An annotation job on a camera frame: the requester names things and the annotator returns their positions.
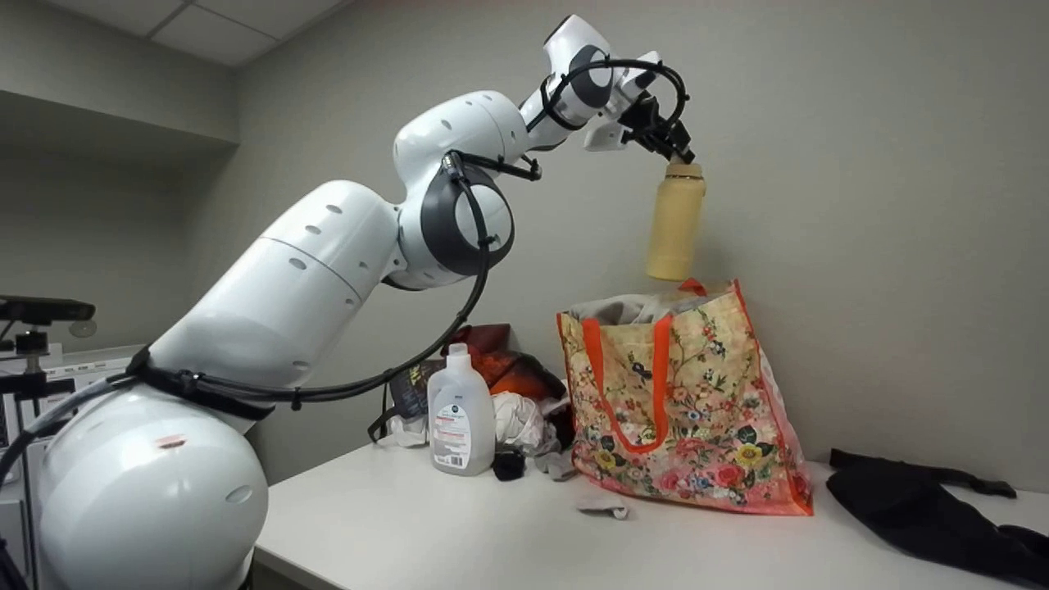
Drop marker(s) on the small silver flat object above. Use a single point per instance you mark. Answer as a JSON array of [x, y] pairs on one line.
[[604, 509]]

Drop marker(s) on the white plastic jug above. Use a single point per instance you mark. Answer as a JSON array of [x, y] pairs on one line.
[[460, 420]]

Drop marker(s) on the small black object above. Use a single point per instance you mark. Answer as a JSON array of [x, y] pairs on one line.
[[510, 461]]

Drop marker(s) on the small grey crumpled item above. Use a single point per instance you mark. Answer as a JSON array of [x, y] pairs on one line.
[[556, 464]]

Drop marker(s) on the clear plastic wrap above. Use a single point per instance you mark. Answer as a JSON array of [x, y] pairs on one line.
[[626, 309]]

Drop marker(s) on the pale yellow insulated bottle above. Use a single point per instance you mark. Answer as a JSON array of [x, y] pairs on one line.
[[676, 223]]

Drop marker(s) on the white crumpled plastic bag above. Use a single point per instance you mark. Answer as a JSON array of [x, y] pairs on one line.
[[521, 417]]

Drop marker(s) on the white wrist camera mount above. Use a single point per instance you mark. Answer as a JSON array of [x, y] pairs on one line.
[[607, 130]]

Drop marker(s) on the black camera tripod stand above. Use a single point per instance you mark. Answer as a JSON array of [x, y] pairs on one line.
[[35, 314]]

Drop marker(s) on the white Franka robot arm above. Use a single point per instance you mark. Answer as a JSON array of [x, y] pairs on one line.
[[274, 297]]

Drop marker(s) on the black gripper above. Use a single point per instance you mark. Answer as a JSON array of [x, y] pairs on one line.
[[648, 118]]

